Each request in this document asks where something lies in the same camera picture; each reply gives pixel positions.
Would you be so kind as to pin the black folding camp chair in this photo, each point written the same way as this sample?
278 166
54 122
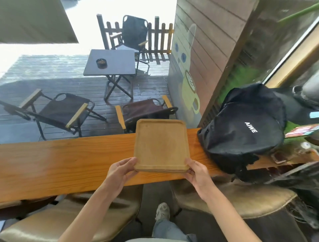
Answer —
134 32

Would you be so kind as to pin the beige hanging sign board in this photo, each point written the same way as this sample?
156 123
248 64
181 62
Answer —
32 20

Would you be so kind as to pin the person's right hand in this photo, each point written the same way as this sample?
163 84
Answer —
200 182

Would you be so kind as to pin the grey folding outdoor table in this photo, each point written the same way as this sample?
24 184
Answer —
114 62

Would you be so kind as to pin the black backpack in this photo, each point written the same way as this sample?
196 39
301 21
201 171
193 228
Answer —
241 129

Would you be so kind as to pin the person's blue jeans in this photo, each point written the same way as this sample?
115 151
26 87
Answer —
167 230

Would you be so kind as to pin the dark folding chair wooden armrests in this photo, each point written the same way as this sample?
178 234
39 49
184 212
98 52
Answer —
62 109
142 109

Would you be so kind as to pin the black ashtray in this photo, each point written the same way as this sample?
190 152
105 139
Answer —
101 63

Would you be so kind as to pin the black jacket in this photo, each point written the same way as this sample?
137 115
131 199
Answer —
296 107

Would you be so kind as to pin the person's white shirt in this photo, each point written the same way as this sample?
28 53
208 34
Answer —
154 240

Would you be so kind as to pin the person's right forearm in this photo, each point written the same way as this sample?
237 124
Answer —
229 219

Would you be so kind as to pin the person's left forearm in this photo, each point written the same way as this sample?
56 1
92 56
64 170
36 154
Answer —
87 217

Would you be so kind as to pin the grey outdoor mat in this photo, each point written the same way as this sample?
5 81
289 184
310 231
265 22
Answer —
17 133

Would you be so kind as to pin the colourful booklet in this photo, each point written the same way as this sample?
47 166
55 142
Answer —
301 131

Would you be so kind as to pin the person's left hand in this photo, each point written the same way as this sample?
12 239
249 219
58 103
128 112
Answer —
118 174

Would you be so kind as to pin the person's right white sneaker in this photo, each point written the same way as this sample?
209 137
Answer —
162 212

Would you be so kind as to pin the wooden picket fence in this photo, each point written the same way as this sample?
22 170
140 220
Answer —
159 40

